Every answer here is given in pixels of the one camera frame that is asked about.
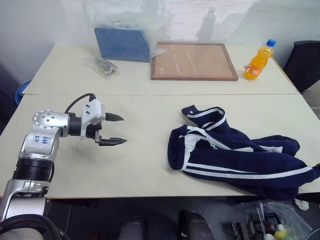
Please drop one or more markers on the blue round container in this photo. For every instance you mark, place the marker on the blue round container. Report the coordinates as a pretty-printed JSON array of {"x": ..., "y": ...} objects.
[{"x": 20, "y": 93}]

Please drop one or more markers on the blue rectangular box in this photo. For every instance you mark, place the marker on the blue rectangular box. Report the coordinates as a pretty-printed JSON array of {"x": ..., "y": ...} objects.
[{"x": 122, "y": 45}]

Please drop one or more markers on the clear bag of colourful items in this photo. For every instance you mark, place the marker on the clear bag of colourful items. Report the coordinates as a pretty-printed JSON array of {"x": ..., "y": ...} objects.
[{"x": 104, "y": 66}]

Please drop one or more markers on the clear bin of clutter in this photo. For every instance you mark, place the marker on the clear bin of clutter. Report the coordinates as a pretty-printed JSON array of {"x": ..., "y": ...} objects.
[{"x": 270, "y": 220}]

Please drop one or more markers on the grey rounded shape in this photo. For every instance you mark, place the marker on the grey rounded shape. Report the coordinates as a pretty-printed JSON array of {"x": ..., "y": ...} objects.
[{"x": 131, "y": 228}]

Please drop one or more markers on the navy white-striped zip jacket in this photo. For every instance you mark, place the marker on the navy white-striped zip jacket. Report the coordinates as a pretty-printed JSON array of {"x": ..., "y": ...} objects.
[{"x": 225, "y": 160}]

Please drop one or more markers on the black rounded shape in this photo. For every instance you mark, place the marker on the black rounded shape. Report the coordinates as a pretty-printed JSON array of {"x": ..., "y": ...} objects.
[{"x": 195, "y": 225}]

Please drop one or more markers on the wooden framed cork board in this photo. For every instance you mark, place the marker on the wooden framed cork board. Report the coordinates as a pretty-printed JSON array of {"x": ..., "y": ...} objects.
[{"x": 192, "y": 62}]

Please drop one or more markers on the black office chair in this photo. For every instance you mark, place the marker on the black office chair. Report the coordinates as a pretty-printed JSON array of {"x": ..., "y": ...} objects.
[{"x": 305, "y": 62}]

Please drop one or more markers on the orange soda bottle blue cap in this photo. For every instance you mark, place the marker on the orange soda bottle blue cap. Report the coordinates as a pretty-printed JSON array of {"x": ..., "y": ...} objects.
[{"x": 257, "y": 63}]

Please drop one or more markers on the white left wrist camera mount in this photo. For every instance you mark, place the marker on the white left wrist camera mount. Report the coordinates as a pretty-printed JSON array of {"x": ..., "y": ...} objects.
[{"x": 93, "y": 110}]

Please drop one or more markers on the clear plastic sheet bag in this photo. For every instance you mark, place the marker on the clear plastic sheet bag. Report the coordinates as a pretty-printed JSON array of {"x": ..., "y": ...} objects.
[{"x": 156, "y": 30}]

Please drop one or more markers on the white shoe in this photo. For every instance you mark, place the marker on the white shoe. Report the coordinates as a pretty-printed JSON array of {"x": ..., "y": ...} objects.
[{"x": 301, "y": 204}]

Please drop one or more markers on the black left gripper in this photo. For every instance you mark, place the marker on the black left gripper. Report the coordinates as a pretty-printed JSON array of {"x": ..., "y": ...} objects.
[{"x": 93, "y": 131}]

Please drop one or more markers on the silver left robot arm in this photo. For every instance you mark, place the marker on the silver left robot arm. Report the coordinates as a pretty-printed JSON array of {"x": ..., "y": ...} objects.
[{"x": 40, "y": 142}]

